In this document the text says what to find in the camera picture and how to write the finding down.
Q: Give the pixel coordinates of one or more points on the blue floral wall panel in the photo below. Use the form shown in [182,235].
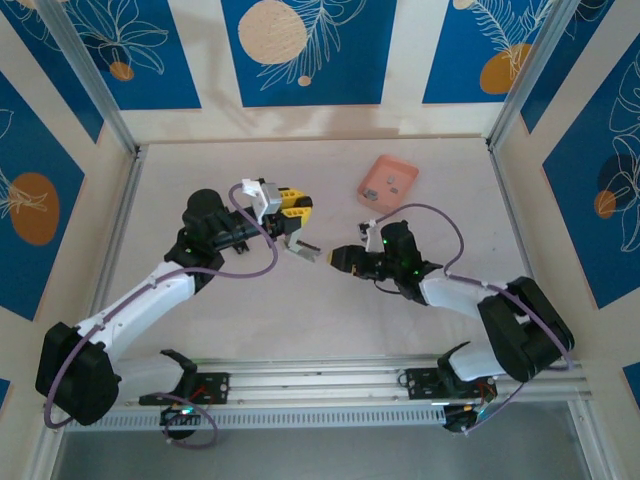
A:
[580,225]
[170,75]
[35,60]
[590,60]
[460,50]
[350,75]
[35,150]

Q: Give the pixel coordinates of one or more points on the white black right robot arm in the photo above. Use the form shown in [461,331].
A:
[450,295]

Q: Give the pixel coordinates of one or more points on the aluminium side rail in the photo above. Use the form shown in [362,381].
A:
[515,215]
[126,200]

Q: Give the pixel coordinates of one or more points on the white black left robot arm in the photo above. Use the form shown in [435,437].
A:
[150,300]

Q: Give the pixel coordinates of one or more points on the black controller board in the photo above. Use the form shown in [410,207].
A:
[460,420]
[180,415]

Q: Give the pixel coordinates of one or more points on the silver grey stapler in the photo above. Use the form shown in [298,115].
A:
[302,254]

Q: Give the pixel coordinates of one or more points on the aluminium frame post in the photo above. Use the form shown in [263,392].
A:
[90,75]
[536,67]

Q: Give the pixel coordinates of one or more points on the wide aluminium base rail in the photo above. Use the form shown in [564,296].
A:
[320,380]

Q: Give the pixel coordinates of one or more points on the pink plastic tray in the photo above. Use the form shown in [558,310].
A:
[380,170]

